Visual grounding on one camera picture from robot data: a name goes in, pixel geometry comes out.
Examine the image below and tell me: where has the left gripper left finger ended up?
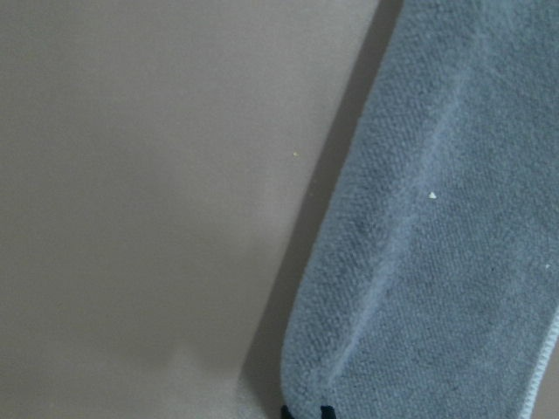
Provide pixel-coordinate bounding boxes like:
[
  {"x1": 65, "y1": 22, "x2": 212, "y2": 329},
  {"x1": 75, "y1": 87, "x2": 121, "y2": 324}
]
[{"x1": 280, "y1": 405, "x2": 294, "y2": 419}]

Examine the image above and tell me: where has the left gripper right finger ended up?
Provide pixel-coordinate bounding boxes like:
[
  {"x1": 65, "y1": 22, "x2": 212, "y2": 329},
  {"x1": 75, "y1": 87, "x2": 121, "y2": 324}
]
[{"x1": 321, "y1": 405, "x2": 335, "y2": 419}]

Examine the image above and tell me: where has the pink and grey towel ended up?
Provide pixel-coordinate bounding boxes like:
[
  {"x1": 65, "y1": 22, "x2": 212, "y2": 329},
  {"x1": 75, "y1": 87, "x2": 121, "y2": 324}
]
[{"x1": 280, "y1": 1, "x2": 558, "y2": 418}]

